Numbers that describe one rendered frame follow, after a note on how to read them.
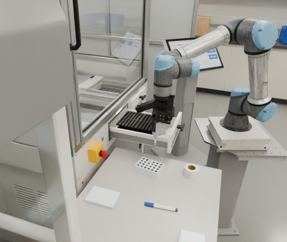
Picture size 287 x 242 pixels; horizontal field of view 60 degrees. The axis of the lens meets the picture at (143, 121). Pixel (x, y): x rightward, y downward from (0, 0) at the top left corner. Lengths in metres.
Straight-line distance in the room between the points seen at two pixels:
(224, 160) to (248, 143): 0.20
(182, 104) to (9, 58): 2.06
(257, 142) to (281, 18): 3.55
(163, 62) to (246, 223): 1.57
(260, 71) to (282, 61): 3.00
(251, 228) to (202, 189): 1.04
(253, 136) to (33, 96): 1.32
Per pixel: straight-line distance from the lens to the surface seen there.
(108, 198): 1.10
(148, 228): 1.02
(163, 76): 0.96
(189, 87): 2.30
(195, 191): 1.18
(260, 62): 1.29
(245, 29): 1.25
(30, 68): 0.39
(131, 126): 1.33
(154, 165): 1.23
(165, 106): 1.03
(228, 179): 1.75
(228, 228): 2.09
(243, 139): 1.50
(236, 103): 1.52
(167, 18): 2.92
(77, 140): 1.05
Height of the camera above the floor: 1.55
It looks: 28 degrees down
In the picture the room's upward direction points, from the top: 2 degrees clockwise
